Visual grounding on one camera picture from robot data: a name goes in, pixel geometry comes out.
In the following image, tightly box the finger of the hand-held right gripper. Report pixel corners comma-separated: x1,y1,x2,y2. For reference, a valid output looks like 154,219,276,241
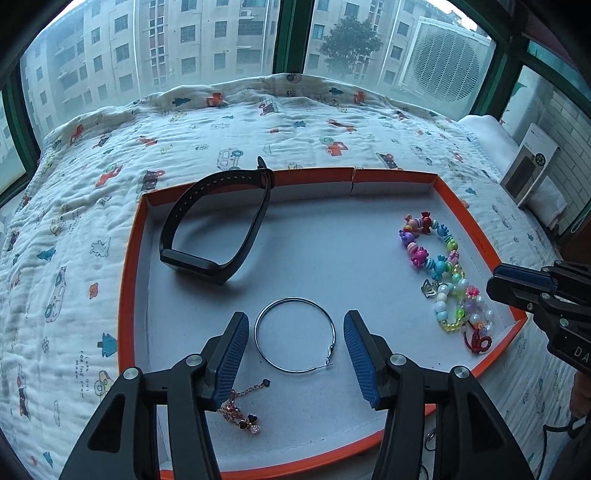
492,263,559,289
486,274,548,315

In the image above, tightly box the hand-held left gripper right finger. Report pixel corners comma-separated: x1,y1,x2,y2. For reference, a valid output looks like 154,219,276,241
344,310,529,480

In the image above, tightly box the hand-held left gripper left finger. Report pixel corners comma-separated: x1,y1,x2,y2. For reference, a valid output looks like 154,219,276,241
59,311,250,480

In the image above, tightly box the large silver hoop earring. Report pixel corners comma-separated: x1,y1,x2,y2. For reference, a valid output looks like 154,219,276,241
255,298,335,374

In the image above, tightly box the red knotted cord charm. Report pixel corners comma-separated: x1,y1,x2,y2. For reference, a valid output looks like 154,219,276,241
463,323,493,356

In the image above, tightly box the translucent pearl bead bracelet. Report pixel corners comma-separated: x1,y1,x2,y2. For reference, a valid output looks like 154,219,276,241
421,265,497,335

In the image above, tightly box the gold chain charm bracelet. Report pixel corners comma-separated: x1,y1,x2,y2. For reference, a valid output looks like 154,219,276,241
217,378,271,437

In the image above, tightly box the black smart band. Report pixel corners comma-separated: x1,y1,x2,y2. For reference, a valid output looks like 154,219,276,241
159,157,274,284

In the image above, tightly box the orange cardboard tray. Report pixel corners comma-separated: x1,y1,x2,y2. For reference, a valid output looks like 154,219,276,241
117,167,528,480

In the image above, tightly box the white product box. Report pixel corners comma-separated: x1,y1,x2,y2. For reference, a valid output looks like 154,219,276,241
499,122,560,207

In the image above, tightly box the white folded towel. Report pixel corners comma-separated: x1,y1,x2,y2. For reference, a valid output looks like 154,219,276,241
457,113,567,228

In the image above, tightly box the printed cartoon blanket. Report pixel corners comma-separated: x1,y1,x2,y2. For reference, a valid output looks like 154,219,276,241
0,71,578,480

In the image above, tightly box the outdoor louvered air conditioner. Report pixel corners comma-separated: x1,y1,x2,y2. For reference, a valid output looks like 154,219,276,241
399,16,492,118

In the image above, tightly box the tree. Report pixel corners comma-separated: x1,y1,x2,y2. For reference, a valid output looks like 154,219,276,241
318,16,385,84

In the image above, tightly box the apartment building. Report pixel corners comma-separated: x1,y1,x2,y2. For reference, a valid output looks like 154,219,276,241
21,0,462,134

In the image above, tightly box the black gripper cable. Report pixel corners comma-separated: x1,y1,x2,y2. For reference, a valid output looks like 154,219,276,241
541,413,583,480

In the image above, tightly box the green window frame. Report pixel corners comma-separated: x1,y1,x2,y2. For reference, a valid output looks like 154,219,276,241
0,0,591,208

